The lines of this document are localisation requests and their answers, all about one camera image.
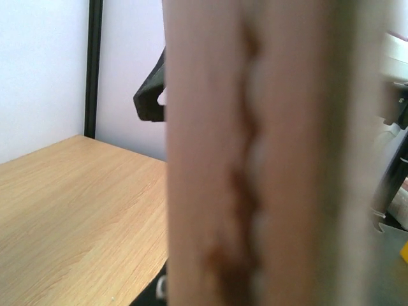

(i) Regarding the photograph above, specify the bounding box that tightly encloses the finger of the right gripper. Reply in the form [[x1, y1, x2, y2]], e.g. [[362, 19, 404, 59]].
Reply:
[[133, 48, 165, 122]]

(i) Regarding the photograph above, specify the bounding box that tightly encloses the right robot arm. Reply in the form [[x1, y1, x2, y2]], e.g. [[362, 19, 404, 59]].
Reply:
[[133, 31, 407, 230]]

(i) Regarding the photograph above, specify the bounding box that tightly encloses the pink leather card holder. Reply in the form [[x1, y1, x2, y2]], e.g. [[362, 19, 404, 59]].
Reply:
[[163, 1, 391, 305]]

